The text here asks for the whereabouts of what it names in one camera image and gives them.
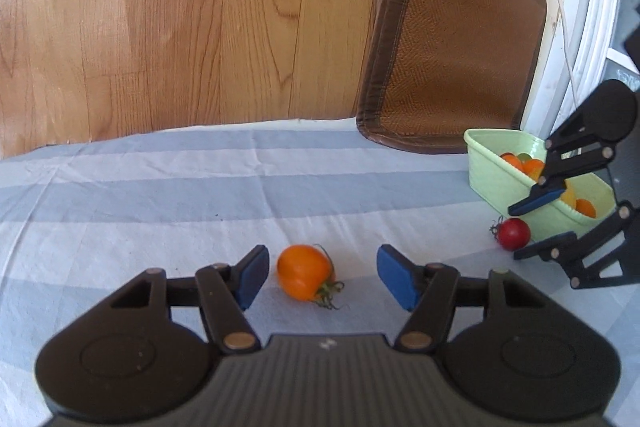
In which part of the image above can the white window frame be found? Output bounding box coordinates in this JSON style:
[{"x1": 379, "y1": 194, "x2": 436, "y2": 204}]
[{"x1": 520, "y1": 0, "x2": 640, "y2": 142}]

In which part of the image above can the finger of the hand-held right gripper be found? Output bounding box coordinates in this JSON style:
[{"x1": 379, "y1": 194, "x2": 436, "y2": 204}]
[
  {"x1": 507, "y1": 111, "x2": 616, "y2": 217},
  {"x1": 514, "y1": 201, "x2": 640, "y2": 291}
]

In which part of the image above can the red tomato with green stem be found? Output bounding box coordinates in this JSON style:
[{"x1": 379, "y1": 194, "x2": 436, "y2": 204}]
[{"x1": 489, "y1": 217, "x2": 532, "y2": 252}]

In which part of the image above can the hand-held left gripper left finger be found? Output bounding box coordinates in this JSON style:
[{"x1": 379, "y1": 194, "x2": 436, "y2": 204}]
[{"x1": 107, "y1": 245, "x2": 262, "y2": 352}]

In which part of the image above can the smooth orange tomato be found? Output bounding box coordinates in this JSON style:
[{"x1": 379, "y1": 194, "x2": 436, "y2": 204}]
[{"x1": 522, "y1": 159, "x2": 546, "y2": 182}]

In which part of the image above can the wooden panel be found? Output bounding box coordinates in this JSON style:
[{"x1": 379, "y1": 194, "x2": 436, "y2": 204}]
[{"x1": 0, "y1": 0, "x2": 387, "y2": 160}]

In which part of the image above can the brown woven seat mat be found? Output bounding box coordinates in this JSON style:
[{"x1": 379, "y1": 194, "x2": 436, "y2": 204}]
[{"x1": 356, "y1": 0, "x2": 549, "y2": 155}]

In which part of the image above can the light green plastic basin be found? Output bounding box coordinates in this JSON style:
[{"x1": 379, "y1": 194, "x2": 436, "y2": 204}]
[{"x1": 463, "y1": 128, "x2": 617, "y2": 244}]

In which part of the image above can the white cable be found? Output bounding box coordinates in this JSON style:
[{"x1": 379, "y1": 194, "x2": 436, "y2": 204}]
[{"x1": 529, "y1": 0, "x2": 580, "y2": 110}]

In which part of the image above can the orange tomato with green stem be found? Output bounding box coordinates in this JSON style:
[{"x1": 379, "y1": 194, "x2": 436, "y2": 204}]
[{"x1": 277, "y1": 244, "x2": 347, "y2": 311}]

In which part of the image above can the blue white striped sheet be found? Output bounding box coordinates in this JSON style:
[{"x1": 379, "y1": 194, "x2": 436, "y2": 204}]
[{"x1": 0, "y1": 117, "x2": 640, "y2": 427}]

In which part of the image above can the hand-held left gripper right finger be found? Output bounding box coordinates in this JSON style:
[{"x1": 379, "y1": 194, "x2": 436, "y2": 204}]
[{"x1": 376, "y1": 244, "x2": 548, "y2": 350}]

